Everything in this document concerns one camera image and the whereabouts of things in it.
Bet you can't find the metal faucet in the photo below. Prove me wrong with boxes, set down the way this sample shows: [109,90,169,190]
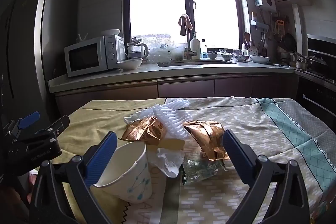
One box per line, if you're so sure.
[181,14,197,60]

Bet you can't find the clear green plastic packet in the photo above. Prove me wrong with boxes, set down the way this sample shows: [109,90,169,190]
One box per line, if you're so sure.
[182,152,229,185]

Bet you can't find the wide white bowl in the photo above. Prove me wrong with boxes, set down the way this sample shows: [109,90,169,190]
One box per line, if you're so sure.
[249,55,270,64]

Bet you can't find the white pump bottle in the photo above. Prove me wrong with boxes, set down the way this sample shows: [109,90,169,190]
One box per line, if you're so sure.
[190,32,201,60]

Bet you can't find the white container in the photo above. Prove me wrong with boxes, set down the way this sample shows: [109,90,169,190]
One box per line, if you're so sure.
[170,47,185,61]

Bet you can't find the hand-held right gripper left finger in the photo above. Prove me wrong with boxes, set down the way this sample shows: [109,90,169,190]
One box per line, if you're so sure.
[28,131,118,224]

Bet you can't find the clear plastic bags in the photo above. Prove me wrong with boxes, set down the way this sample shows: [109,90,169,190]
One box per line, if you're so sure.
[147,44,174,64]

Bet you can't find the black built-in oven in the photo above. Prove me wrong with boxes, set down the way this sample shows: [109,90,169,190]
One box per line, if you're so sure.
[297,77,336,131]

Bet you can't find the crumpled gold foil packet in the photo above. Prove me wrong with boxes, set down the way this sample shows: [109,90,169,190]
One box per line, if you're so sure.
[121,116,167,146]
[183,120,231,161]

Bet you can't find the dark framed window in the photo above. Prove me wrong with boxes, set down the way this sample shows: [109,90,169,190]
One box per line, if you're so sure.
[123,0,247,49]

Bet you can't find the grey refrigerator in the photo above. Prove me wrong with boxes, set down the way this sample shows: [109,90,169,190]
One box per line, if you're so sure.
[0,0,80,135]

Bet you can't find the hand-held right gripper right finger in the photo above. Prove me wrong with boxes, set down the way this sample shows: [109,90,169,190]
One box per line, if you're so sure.
[222,129,310,224]

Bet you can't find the clear plastic wrapper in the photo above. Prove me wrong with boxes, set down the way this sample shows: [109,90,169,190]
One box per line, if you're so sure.
[123,108,156,125]

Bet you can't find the black hanging pan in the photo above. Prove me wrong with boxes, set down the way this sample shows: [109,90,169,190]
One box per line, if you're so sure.
[283,33,297,50]

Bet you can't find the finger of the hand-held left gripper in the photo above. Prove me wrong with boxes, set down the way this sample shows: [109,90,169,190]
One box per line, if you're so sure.
[10,112,41,140]
[34,115,70,140]

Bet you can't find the glass electric kettle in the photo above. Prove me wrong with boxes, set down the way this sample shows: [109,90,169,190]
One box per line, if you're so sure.
[127,39,149,60]

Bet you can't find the wok with lid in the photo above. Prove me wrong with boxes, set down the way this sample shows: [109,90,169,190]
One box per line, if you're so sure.
[306,55,328,72]

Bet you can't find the white foam net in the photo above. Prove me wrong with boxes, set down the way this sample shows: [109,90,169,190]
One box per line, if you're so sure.
[164,99,191,111]
[154,105,193,140]

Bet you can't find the patterned tablecloth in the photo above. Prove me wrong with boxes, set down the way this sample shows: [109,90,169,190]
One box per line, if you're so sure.
[56,97,336,224]

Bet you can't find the brown cloth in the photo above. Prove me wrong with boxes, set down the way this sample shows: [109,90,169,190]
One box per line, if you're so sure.
[178,14,193,36]

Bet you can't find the metal kettle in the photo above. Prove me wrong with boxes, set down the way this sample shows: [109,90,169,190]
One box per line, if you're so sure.
[294,51,307,69]

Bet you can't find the white tissue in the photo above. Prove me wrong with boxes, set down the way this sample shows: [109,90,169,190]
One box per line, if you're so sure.
[147,147,185,178]

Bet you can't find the white paper cup teal print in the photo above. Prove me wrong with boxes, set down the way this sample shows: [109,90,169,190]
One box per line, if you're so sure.
[93,142,153,204]

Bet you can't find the light kitchen countertop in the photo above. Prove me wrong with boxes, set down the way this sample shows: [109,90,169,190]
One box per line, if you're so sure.
[47,60,297,93]

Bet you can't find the brown base cabinet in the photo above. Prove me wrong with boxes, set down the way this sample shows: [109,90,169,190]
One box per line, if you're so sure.
[54,74,300,111]

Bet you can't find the white microwave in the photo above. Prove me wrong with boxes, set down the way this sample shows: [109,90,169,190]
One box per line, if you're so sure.
[64,34,126,77]

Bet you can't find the grey wall rack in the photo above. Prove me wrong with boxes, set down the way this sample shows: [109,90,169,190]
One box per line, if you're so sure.
[249,12,269,31]

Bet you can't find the steel range hood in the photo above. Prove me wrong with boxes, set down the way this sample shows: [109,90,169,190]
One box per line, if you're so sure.
[307,34,336,52]

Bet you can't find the large white bowl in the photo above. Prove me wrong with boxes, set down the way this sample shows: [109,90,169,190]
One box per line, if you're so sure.
[116,58,143,71]

